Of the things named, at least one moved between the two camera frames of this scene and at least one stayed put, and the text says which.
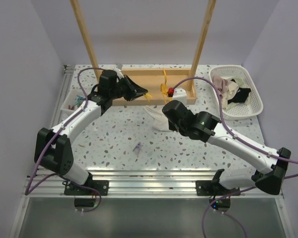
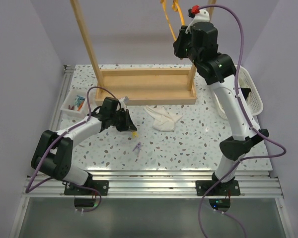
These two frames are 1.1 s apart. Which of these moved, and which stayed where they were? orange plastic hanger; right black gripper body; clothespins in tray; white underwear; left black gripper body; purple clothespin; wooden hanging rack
Moved: left black gripper body; right black gripper body; orange plastic hanger
Stayed: white underwear; purple clothespin; clothespins in tray; wooden hanging rack
